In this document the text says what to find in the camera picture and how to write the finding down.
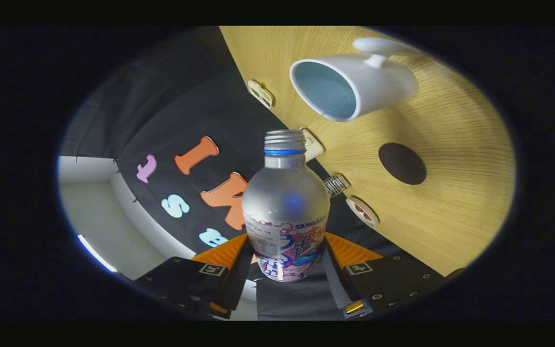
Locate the white toaster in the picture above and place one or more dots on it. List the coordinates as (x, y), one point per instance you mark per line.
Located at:
(312, 144)

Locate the brown meat piece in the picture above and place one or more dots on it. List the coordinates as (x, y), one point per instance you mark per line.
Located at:
(367, 217)
(358, 207)

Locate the silver juice bottle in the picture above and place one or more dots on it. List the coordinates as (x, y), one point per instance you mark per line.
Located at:
(284, 197)

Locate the wooden table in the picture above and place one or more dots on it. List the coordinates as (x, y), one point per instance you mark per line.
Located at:
(451, 202)

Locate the dark brown round coaster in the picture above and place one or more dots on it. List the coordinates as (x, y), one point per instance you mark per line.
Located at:
(403, 164)

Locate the white round plate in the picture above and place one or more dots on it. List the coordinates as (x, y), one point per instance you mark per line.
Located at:
(360, 217)

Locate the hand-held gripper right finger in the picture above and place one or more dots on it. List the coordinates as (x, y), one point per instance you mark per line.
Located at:
(339, 282)

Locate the white divided condiment tray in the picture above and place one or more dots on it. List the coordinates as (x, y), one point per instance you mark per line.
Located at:
(260, 93)

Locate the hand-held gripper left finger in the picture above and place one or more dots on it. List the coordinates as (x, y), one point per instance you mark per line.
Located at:
(235, 282)

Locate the white cup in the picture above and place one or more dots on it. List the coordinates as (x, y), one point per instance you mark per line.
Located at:
(383, 82)

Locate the ceiling light panel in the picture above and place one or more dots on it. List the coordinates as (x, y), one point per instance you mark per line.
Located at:
(97, 254)

